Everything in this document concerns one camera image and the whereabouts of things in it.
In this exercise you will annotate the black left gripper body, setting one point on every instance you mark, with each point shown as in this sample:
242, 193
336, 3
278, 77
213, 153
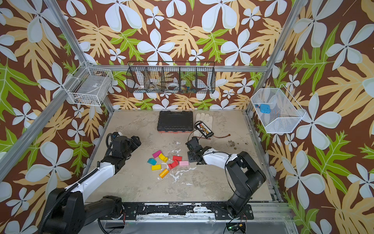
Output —
132, 146

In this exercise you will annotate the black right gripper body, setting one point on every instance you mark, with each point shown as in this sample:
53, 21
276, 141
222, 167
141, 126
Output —
193, 146

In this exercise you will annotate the pink wood block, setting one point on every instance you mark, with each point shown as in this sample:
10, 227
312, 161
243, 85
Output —
184, 163

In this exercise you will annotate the red rectangular wood block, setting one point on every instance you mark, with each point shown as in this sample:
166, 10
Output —
177, 158

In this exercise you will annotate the red arch wood block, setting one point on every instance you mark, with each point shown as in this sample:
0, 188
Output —
174, 164

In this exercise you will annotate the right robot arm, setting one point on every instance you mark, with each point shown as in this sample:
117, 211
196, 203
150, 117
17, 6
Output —
247, 177

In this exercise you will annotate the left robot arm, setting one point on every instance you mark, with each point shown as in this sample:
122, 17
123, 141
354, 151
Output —
66, 210

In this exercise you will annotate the yellow arch wood block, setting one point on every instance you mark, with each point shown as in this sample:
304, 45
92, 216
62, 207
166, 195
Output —
163, 158

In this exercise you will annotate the teal wood block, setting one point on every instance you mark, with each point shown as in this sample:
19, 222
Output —
152, 161

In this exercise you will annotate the magenta wood block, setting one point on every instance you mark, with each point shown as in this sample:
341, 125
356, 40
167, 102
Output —
156, 154

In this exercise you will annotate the orange cylinder wood block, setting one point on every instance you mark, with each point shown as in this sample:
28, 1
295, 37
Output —
163, 173

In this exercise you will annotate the yellow rectangular wood block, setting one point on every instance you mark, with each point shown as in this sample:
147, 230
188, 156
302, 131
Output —
156, 167

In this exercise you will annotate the white work glove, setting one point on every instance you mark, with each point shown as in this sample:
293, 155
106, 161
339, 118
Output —
205, 118

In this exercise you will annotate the black plastic tool case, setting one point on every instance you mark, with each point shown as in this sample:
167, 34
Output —
175, 121

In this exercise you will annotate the white tape roll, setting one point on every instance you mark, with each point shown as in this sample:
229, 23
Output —
172, 86

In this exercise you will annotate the blue plastic object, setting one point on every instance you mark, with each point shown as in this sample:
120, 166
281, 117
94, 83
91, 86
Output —
263, 108

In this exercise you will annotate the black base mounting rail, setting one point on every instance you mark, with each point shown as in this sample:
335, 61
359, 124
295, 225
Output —
217, 210

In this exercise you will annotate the white wire basket left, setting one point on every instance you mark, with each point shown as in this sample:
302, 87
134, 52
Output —
89, 85

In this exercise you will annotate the white wire basket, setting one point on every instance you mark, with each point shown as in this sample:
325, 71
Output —
89, 85
286, 112

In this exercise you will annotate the black wire basket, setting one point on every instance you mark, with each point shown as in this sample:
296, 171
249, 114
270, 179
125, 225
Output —
192, 77

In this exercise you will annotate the white wire basket right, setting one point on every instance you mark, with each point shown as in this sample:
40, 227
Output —
286, 112

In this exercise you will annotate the aluminium frame post left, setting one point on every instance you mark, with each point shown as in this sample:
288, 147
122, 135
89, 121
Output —
73, 42

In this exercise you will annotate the aluminium frame post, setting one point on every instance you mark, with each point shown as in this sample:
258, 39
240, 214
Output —
286, 31
73, 42

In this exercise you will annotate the aluminium frame post right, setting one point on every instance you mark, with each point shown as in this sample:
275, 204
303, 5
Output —
286, 31

